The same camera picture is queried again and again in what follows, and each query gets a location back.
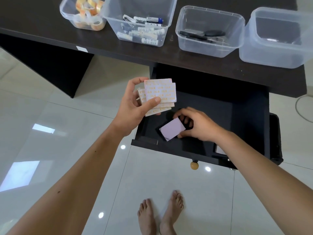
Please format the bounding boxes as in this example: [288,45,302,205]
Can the person's right hand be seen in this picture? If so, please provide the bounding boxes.
[173,107,230,143]

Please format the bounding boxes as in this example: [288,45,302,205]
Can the person's left hand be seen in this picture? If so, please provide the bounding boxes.
[111,77,162,138]

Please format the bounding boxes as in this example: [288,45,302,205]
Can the orange printed sticky note pad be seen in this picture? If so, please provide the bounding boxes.
[144,78,177,104]
[136,89,172,117]
[138,87,175,108]

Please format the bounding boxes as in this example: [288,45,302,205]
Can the light purple note pad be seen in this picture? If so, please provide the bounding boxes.
[159,117,187,142]

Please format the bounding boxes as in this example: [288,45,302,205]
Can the person's right forearm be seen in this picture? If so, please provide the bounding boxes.
[215,131,313,235]

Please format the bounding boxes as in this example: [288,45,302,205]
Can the person's left forearm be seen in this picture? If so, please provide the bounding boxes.
[4,123,135,235]

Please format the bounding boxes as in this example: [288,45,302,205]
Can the white paper pad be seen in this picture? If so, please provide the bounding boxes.
[215,144,229,156]

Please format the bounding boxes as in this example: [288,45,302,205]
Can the dark brown desk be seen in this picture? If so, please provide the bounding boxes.
[0,0,307,99]

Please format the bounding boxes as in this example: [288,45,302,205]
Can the black desk drawer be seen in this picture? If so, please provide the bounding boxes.
[131,63,271,170]

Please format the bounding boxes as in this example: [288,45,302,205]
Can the person's right foot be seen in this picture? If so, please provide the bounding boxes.
[159,190,184,235]

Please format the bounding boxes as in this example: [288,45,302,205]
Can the person's foot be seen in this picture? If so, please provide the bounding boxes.
[137,198,157,235]
[159,190,184,235]

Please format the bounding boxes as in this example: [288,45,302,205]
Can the person's left foot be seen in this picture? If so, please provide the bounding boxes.
[137,198,157,235]

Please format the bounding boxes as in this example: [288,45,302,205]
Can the tall clear plastic container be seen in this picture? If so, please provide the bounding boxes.
[101,0,178,48]

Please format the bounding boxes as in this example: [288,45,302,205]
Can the pile of clear tape rolls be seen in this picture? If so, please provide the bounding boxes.
[73,0,106,31]

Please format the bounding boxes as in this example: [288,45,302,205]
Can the small clear plastic container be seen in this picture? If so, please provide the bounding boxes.
[59,0,108,31]

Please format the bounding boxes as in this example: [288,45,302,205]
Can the frosted clear plastic container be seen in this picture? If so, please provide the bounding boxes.
[239,7,313,69]

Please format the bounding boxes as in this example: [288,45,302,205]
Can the black handled scissors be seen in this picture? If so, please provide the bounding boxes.
[179,30,226,44]

